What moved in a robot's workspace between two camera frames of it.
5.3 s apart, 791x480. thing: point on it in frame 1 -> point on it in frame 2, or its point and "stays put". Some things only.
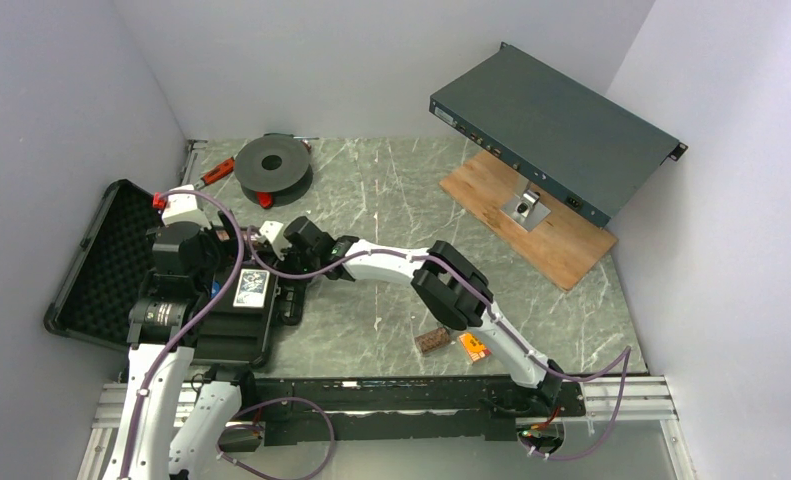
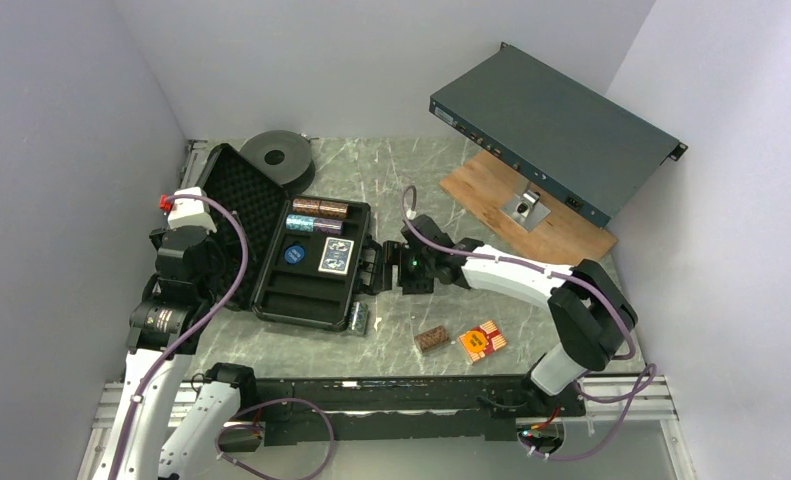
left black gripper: x=227 y=250 stays put
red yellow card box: x=475 y=348 stays put
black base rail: x=292 y=412 stays put
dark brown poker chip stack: x=432 y=340 stays put
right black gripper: x=288 y=255 -> x=392 y=255
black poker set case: x=232 y=326 -> x=304 y=260
